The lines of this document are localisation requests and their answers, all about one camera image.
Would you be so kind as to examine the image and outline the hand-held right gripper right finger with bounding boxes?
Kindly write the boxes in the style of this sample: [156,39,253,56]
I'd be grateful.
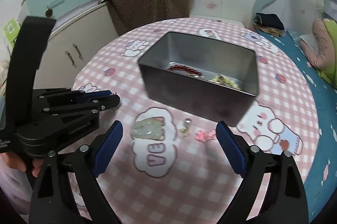
[215,121,308,224]

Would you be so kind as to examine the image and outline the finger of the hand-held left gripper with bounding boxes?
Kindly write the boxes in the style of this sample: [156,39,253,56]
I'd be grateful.
[33,87,112,103]
[39,95,121,123]

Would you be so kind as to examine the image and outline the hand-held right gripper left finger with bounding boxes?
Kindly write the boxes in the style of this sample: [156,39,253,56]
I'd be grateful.
[28,120,124,224]

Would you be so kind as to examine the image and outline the pink charm keychain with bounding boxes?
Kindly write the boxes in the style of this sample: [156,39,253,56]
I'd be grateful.
[195,129,215,142]

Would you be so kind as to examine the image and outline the pale green jade pendant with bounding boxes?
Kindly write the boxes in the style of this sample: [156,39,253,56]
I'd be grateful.
[132,117,165,140]

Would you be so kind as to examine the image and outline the gold charm keychain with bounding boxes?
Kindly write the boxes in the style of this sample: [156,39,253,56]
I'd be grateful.
[179,118,192,137]

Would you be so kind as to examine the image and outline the grey metal tin box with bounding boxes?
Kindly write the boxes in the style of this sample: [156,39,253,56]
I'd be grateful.
[138,31,260,128]

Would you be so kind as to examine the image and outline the yellow bead bracelet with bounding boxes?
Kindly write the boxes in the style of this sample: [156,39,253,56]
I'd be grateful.
[209,75,241,90]

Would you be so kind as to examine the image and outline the red bead bracelet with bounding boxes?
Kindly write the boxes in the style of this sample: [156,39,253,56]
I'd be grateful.
[166,64,207,80]

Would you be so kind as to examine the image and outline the person's left hand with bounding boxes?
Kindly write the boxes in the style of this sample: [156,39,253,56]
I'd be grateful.
[0,152,43,178]

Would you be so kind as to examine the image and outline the green card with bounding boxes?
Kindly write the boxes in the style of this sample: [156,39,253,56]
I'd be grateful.
[3,17,21,43]

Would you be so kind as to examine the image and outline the pink checkered tablecloth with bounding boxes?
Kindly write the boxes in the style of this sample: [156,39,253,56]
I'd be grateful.
[71,17,320,224]

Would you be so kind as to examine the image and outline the beige cabinet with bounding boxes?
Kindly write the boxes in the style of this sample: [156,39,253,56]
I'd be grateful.
[34,0,119,89]

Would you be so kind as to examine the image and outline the blue patterned bedsheet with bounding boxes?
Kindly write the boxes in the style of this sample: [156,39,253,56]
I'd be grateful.
[255,28,337,216]

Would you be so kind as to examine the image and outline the folded tan garment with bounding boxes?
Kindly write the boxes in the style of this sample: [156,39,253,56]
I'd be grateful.
[259,26,283,37]

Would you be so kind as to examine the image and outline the white pillow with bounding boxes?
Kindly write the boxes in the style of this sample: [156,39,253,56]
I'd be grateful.
[300,34,320,52]

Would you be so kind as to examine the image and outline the folded dark clothes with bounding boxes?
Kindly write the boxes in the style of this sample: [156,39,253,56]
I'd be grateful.
[256,13,285,30]

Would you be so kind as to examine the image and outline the green and pink quilt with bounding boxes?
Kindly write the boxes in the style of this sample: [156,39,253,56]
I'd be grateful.
[312,18,337,82]

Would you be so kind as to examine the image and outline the metal cabinet handle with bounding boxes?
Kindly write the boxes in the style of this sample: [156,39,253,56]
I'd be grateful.
[65,51,76,67]
[73,44,83,60]

